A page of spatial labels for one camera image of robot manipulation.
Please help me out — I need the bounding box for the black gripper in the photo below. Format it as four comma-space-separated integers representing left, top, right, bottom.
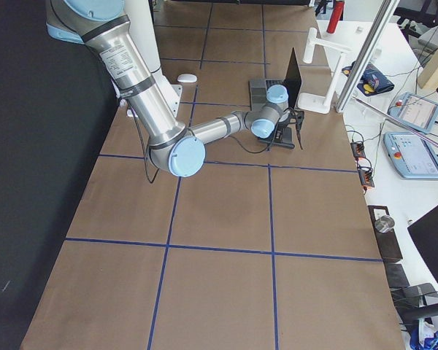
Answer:
273, 126, 291, 143

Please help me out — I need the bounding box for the blue yellow pouch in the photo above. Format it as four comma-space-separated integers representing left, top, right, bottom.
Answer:
357, 63, 395, 96

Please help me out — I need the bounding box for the blue teach pendant near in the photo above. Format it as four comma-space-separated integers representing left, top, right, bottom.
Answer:
383, 132, 438, 180

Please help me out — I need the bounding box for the red bottle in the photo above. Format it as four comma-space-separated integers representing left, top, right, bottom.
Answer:
326, 0, 345, 34

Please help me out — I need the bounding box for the grey laptop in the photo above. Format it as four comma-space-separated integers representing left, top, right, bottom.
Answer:
249, 48, 302, 111

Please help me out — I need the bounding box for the aluminium frame post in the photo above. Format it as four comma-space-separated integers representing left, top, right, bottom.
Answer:
335, 0, 399, 113

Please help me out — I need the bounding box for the blue teach pendant far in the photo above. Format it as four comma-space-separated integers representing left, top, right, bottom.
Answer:
388, 93, 438, 133

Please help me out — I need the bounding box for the white desk lamp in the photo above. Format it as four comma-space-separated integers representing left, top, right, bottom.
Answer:
297, 28, 351, 114

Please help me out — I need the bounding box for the blue teach pendant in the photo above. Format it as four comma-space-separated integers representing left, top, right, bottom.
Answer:
388, 93, 438, 133
383, 132, 438, 180

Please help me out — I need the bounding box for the white computer mouse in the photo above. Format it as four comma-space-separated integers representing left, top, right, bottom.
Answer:
177, 73, 198, 84

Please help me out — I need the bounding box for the steel cup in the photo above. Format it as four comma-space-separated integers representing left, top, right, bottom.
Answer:
374, 215, 395, 233

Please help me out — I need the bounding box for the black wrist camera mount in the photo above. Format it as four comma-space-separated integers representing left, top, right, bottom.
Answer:
288, 109, 304, 131

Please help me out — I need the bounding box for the black box under cup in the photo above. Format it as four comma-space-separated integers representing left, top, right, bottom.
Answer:
368, 205, 403, 263

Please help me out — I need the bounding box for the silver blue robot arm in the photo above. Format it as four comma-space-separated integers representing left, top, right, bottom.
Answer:
45, 1, 290, 177

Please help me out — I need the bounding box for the white camera stand column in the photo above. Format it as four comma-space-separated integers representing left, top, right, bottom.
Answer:
124, 0, 183, 117

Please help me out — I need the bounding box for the black orange connector strip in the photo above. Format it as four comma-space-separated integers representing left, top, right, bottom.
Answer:
350, 141, 374, 192

